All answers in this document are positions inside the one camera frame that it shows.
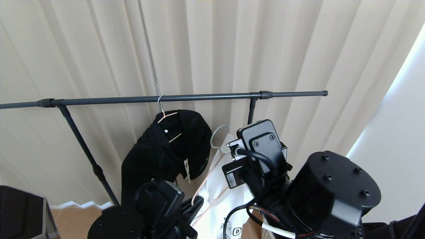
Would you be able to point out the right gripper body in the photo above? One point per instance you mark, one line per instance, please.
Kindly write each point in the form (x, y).
(234, 174)

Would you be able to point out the white garment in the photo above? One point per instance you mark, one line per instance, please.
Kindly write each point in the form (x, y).
(219, 205)

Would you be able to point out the pink clothes hanger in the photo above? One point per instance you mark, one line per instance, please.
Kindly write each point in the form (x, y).
(163, 114)
(212, 136)

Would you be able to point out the black garment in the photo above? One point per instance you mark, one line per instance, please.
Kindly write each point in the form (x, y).
(149, 159)

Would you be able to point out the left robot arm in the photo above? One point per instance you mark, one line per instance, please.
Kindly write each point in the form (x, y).
(20, 215)

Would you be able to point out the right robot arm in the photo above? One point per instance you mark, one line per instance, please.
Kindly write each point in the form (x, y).
(332, 192)

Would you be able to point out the black clothes rack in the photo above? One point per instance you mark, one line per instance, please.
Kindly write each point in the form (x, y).
(132, 99)

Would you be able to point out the beige curtain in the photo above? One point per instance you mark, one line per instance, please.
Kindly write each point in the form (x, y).
(265, 49)

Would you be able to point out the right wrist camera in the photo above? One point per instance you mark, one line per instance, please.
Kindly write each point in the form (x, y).
(262, 142)

